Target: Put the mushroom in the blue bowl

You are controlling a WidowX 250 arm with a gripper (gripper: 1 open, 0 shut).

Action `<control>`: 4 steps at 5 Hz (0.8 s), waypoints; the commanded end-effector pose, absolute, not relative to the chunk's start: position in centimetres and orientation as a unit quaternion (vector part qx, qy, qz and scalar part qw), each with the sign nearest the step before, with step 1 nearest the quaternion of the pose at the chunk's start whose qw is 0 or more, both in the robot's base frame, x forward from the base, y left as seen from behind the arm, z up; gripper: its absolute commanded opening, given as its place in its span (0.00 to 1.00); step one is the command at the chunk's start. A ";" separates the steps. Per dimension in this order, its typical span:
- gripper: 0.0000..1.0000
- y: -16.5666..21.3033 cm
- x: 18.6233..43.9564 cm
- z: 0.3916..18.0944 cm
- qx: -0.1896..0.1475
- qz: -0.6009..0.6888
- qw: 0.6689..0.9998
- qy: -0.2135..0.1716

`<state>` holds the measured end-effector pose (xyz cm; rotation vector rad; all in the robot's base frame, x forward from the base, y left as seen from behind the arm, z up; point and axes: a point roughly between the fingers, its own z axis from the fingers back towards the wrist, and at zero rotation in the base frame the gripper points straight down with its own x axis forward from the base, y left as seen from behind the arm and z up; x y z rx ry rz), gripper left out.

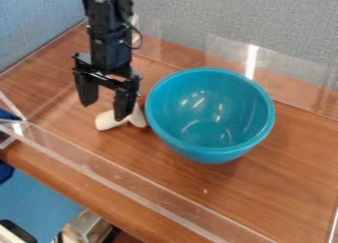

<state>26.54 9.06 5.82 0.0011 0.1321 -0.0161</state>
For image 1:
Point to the clear acrylic back barrier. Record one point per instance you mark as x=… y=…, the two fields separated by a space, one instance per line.
x=295 y=81

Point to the metal table frame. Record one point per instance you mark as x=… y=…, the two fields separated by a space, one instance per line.
x=87 y=228

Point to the white toy mushroom brown cap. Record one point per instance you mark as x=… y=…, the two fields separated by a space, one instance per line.
x=104 y=120

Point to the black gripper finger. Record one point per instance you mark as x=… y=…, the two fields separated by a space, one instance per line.
x=126 y=97
x=87 y=88

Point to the clear acrylic barrier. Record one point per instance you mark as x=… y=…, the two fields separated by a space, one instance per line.
x=144 y=208
x=295 y=81

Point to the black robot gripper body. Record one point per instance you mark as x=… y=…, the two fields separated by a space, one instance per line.
x=107 y=62

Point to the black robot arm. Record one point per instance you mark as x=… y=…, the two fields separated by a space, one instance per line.
x=110 y=15

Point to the clear acrylic front barrier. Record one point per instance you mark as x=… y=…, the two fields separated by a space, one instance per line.
x=144 y=208

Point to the black white object bottom left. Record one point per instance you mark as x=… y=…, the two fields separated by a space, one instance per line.
x=13 y=234

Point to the blue plastic bowl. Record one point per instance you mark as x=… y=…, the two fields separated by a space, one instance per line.
x=210 y=113

